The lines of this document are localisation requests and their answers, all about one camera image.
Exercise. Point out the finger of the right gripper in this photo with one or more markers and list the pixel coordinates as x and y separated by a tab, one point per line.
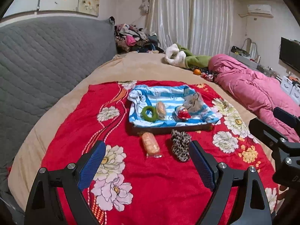
287	118
269	136

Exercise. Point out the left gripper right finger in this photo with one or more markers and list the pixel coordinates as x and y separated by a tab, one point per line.
250	205

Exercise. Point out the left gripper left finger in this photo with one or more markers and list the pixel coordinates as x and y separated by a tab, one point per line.
44	205

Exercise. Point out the beige sheer scrunchie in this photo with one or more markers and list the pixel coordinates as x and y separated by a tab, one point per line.
193	102

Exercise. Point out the leopard print scrunchie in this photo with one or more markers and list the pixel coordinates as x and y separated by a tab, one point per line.
180	145

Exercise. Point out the red Kinder egg toy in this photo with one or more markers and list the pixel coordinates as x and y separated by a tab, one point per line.
182	113

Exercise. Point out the large bread package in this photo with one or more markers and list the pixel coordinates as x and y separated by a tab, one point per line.
161	110

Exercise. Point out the small bread package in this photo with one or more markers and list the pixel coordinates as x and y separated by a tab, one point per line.
151	146

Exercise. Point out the green fuzzy hair scrunchie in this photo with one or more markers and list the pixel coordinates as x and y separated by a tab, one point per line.
149	113

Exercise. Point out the white drawer cabinet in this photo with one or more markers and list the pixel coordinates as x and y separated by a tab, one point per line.
291	88

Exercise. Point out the pink quilted comforter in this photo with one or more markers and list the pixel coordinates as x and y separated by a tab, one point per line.
255	91

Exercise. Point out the beige bed sheet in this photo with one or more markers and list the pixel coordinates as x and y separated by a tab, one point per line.
131	66

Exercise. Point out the black television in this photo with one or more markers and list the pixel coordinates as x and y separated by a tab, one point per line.
290	53

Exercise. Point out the cluttered side desk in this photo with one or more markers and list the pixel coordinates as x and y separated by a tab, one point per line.
248	55

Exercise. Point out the colourful snack wrappers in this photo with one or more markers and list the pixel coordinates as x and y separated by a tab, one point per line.
208	75

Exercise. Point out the orange fruit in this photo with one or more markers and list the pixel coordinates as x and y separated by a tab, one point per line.
197	72

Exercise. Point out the red floral blanket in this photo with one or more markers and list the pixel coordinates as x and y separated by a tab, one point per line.
131	188

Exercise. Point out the white air conditioner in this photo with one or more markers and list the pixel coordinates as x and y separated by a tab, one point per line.
258	10

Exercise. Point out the blue striped cartoon tray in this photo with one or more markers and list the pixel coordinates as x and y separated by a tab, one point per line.
172	96

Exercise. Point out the green and white garment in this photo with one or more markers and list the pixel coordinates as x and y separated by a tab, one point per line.
181	57

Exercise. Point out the white striped curtain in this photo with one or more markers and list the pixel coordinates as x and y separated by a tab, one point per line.
203	26

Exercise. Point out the grey quilted headboard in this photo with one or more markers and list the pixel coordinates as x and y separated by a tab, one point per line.
43	59

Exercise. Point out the pile of clothes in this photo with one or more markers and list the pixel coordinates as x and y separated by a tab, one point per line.
130	38

